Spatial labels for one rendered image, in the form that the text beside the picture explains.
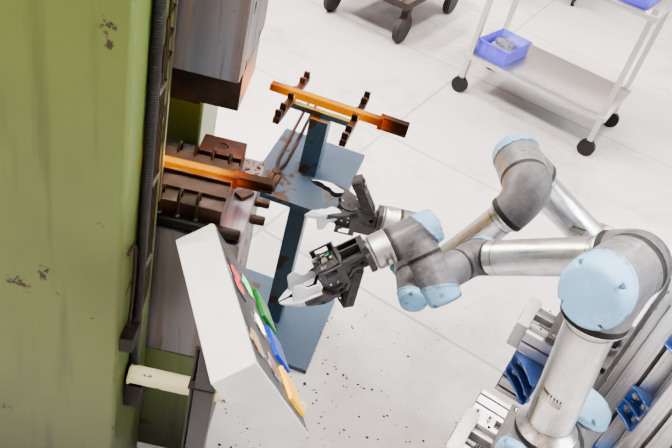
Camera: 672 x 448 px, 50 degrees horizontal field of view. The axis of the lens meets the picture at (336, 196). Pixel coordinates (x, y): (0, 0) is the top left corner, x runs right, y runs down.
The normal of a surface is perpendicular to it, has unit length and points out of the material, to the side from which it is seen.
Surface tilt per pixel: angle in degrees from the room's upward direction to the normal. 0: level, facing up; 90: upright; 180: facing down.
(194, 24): 90
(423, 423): 0
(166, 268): 90
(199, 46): 90
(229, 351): 30
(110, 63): 90
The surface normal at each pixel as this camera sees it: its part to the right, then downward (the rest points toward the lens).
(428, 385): 0.22, -0.78
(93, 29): -0.10, 0.59
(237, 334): -0.28, -0.66
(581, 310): -0.71, 0.15
